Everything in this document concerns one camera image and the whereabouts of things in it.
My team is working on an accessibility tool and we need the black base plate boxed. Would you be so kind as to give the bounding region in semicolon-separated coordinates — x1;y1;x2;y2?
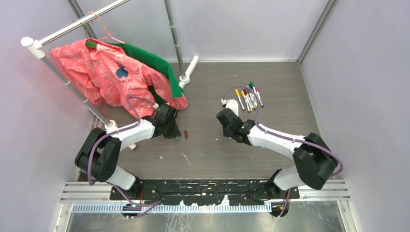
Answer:
109;178;302;206

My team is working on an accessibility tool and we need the green cloth garment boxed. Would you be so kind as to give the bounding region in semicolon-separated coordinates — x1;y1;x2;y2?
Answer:
86;39;187;111

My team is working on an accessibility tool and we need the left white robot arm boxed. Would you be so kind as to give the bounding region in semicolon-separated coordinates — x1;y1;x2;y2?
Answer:
74;104;181;200

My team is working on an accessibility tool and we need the pink wire hanger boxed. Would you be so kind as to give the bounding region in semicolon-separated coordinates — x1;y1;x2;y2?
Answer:
88;11;125;44

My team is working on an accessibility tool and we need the teal marker pen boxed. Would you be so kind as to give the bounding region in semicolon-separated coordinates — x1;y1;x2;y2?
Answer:
249;81;256;93

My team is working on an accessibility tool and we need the white metal clothes rack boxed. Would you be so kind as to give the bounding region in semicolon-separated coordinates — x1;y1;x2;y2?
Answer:
21;0;199;132

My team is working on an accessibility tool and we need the aluminium slotted rail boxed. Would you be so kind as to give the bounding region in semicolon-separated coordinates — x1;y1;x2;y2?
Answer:
72;202;272;214

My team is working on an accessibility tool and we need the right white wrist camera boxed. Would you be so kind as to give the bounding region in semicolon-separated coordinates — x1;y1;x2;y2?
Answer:
221;99;239;116

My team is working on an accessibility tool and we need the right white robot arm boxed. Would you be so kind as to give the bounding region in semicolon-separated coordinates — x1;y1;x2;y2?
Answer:
216;108;342;199

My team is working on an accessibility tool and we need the pink patterned shirt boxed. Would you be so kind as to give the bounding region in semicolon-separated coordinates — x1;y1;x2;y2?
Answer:
50;39;189;118

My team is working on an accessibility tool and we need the yellow marker pen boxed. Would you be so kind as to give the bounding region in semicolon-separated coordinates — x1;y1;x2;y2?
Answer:
244;88;256;111

